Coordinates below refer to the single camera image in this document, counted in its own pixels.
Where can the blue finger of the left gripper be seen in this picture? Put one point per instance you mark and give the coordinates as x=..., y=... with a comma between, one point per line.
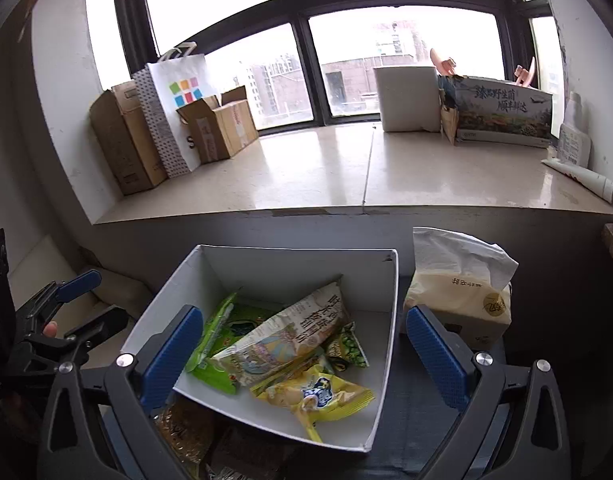
x=80, y=285

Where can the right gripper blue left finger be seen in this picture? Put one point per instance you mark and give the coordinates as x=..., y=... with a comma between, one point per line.
x=164, y=356

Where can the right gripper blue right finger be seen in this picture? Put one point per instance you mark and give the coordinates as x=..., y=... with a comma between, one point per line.
x=442, y=355

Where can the green seaweed snack bag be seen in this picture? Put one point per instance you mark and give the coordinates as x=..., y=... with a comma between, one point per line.
x=233, y=319

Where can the silver dark snack bag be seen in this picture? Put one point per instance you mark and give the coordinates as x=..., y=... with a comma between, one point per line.
x=245, y=453

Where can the yellow green snack bag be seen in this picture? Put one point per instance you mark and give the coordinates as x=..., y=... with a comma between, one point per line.
x=313, y=396

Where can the white rice cracker bag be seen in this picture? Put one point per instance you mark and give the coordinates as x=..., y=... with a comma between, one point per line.
x=287, y=336

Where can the person's left hand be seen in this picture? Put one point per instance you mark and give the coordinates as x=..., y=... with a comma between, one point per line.
x=51, y=329

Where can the cream leather sofa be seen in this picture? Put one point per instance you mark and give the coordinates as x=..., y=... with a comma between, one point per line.
x=85, y=294

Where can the blue table cloth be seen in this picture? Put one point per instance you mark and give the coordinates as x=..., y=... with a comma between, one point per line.
x=414, y=422

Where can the tissue pack beige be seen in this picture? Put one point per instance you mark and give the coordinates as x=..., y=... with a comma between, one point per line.
x=465, y=281

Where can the large brown cardboard box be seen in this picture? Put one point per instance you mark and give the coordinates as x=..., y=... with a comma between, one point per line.
x=124, y=137

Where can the grey open storage box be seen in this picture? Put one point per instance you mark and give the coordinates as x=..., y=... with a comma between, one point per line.
x=369, y=282

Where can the small brown cardboard box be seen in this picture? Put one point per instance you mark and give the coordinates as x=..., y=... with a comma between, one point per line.
x=220, y=129

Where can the white dotted paper bag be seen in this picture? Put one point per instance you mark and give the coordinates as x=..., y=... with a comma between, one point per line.
x=178, y=78

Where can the white tube on sill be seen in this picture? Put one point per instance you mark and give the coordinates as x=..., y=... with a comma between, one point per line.
x=594, y=182

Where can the printed landscape tissue box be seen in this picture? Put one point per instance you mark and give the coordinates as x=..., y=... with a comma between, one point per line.
x=490, y=110

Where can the white box on sill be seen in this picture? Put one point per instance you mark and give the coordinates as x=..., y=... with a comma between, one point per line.
x=408, y=98

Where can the black window frame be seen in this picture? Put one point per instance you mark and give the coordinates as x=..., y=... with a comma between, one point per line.
x=311, y=63

